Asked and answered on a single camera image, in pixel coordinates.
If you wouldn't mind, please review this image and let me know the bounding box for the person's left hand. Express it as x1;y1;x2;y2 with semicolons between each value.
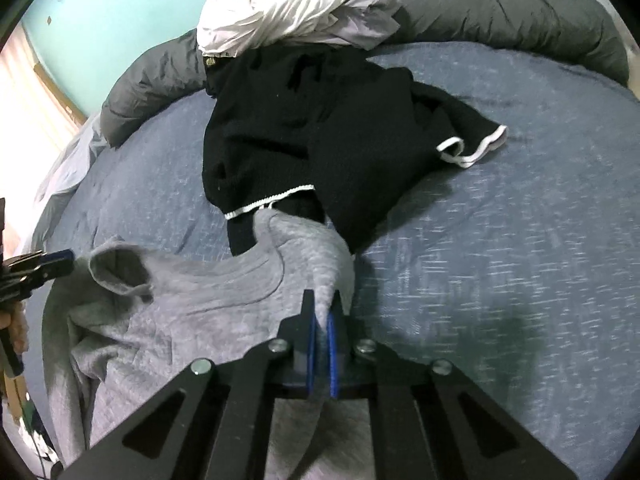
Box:
0;305;28;356

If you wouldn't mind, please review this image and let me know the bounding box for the light grey bed sheet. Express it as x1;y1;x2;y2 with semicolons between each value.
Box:
32;115;108;246

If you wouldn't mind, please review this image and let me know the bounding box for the black garment with white trim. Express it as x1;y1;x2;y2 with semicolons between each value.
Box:
201;45;509;256

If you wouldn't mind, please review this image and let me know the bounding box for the light grey garment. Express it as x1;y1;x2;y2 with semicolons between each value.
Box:
280;0;406;53

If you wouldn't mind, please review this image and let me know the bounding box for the blue patterned bed blanket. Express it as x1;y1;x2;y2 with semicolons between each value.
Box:
32;40;640;480

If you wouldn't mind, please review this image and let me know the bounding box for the grey knit sweater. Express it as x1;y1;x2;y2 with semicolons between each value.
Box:
41;208;376;480

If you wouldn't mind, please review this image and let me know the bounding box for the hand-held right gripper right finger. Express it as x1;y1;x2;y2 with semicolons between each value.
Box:
326;290;581;480

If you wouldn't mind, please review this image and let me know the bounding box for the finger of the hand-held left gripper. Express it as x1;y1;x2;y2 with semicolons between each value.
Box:
4;250;77;292

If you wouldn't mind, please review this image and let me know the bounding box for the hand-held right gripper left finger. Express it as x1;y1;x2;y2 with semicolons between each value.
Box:
60;289;326;480

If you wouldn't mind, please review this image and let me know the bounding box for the dark grey duvet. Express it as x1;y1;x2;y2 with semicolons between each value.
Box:
100;0;630;148

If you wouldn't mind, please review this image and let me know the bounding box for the white crumpled garment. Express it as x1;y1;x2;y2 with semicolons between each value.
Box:
196;0;373;58

